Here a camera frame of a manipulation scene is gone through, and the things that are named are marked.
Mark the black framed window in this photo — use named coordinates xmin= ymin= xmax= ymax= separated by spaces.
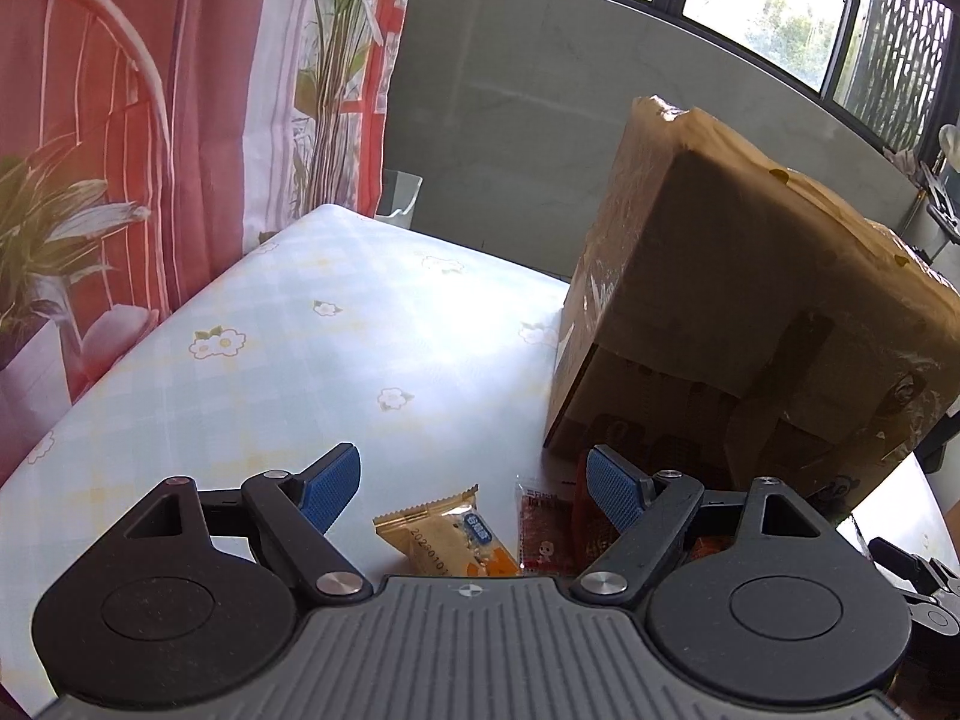
xmin=416 ymin=0 xmax=960 ymax=158

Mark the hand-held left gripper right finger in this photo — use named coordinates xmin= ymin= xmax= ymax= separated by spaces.
xmin=573 ymin=444 xmax=827 ymax=605

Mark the clear red snack packet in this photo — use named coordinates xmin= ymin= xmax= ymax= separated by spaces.
xmin=514 ymin=475 xmax=577 ymax=578

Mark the metal mesh window panel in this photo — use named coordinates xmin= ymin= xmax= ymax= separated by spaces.
xmin=840 ymin=0 xmax=955 ymax=155

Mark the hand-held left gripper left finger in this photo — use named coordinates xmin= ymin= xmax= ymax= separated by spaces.
xmin=122 ymin=442 xmax=374 ymax=605

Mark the brown cardboard box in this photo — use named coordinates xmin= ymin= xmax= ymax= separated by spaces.
xmin=543 ymin=94 xmax=960 ymax=520

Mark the black exercise bike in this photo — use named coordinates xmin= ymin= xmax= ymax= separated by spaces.
xmin=906 ymin=154 xmax=960 ymax=252

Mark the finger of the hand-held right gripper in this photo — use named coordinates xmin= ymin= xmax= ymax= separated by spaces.
xmin=866 ymin=536 xmax=938 ymax=595

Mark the printed pink curtain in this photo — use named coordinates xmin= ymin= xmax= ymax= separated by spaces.
xmin=0 ymin=0 xmax=425 ymax=481

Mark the golden snack packet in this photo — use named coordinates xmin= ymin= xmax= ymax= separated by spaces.
xmin=373 ymin=483 xmax=520 ymax=580

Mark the white plastic bin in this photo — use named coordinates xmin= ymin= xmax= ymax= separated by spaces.
xmin=377 ymin=169 xmax=424 ymax=231

